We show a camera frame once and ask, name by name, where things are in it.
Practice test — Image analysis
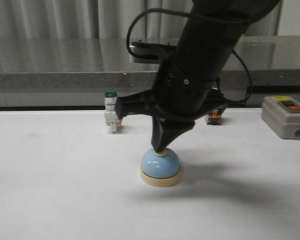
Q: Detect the grey pleated curtain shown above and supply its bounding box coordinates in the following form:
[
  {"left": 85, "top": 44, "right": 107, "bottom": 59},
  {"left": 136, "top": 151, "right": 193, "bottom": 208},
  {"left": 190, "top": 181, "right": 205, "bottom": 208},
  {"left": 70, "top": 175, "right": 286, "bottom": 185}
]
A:
[{"left": 0, "top": 0, "right": 281, "bottom": 40}]

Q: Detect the blue dome service bell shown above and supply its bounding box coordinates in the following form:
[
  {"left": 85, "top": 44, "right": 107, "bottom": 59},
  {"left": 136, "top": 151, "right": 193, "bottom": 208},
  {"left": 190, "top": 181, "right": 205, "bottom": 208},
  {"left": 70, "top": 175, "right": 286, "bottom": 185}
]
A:
[{"left": 140, "top": 148, "right": 182, "bottom": 188}]

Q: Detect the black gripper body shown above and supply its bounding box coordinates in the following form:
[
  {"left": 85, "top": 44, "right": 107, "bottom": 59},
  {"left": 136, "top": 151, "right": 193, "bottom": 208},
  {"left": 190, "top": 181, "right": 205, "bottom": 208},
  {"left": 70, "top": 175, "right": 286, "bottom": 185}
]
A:
[{"left": 115, "top": 59, "right": 229, "bottom": 122}]

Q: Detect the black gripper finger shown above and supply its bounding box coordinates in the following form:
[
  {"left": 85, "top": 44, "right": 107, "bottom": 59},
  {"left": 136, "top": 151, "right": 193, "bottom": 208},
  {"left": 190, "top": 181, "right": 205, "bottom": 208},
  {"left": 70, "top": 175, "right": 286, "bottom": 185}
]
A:
[{"left": 151, "top": 116, "right": 195, "bottom": 153}]

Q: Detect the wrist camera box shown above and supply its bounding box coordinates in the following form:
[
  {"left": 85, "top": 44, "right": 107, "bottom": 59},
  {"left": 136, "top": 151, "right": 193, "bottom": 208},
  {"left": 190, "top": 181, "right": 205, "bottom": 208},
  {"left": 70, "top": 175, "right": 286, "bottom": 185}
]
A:
[{"left": 129, "top": 39, "right": 176, "bottom": 64}]

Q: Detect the grey stone counter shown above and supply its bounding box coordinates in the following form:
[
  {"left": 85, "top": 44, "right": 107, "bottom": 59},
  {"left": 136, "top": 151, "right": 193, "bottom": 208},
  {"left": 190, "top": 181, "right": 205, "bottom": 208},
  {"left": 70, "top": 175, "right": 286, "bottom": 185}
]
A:
[{"left": 0, "top": 36, "right": 300, "bottom": 109}]

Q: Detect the black knob selector switch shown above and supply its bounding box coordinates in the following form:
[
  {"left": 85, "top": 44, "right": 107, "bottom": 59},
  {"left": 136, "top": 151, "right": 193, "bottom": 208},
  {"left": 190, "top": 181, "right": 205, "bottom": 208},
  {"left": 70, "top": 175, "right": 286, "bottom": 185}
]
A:
[{"left": 205, "top": 109, "right": 223, "bottom": 126}]

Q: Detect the grey push button switch box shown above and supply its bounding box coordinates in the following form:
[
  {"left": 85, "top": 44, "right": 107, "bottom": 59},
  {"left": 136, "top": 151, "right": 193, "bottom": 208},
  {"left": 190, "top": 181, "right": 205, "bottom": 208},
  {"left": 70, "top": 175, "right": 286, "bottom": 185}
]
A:
[{"left": 261, "top": 96, "right": 300, "bottom": 140}]

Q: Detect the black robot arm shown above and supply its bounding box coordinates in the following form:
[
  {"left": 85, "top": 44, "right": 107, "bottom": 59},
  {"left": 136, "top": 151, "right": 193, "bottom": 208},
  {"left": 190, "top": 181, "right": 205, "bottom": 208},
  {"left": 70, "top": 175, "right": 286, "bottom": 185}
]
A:
[{"left": 115, "top": 0, "right": 278, "bottom": 152}]

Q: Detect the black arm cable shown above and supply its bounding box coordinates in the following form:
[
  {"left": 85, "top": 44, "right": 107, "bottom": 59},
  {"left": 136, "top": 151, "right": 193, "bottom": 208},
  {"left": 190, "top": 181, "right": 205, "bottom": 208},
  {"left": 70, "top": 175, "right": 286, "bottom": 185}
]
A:
[{"left": 126, "top": 0, "right": 281, "bottom": 104}]

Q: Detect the green top pushbutton switch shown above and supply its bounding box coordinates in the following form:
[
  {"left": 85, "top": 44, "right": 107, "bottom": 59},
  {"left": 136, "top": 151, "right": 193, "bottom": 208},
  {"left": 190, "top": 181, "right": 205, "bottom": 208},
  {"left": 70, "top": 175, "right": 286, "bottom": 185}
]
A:
[{"left": 104, "top": 91, "right": 123, "bottom": 134}]

